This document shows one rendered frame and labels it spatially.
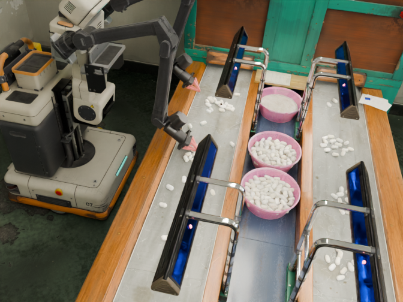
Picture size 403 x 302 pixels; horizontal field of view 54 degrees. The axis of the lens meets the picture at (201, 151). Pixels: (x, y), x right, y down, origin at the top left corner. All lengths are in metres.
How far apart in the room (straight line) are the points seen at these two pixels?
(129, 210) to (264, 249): 0.58
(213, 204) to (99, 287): 0.58
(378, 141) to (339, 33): 0.68
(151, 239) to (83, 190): 0.93
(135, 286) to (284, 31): 1.68
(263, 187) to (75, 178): 1.21
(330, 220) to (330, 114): 0.78
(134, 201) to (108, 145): 1.05
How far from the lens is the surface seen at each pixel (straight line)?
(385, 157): 2.17
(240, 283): 1.60
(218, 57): 2.55
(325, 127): 2.27
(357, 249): 1.25
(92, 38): 1.80
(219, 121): 2.16
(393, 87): 2.72
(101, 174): 2.52
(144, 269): 1.54
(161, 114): 1.83
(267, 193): 1.82
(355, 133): 2.30
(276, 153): 2.01
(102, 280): 1.51
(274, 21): 2.46
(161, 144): 1.96
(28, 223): 2.74
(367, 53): 2.59
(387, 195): 1.97
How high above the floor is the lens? 2.06
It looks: 42 degrees down
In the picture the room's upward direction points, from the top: 4 degrees clockwise
